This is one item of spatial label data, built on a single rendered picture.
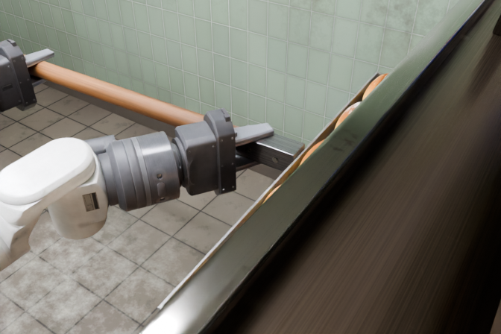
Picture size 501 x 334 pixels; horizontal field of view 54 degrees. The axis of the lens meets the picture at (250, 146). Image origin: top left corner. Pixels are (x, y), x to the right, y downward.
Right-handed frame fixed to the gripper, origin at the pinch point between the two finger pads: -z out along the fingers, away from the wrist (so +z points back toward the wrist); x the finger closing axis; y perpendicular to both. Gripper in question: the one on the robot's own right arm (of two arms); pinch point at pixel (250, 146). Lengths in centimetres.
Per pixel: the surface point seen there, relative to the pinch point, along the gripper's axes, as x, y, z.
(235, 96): -79, 145, -52
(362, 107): 23.5, -29.9, 5.4
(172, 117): 0.5, 10.2, 8.0
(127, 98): 0.8, 17.8, 13.0
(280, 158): 0.5, -4.7, -2.2
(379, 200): 21.0, -34.7, 7.1
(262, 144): 1.6, -2.3, -0.7
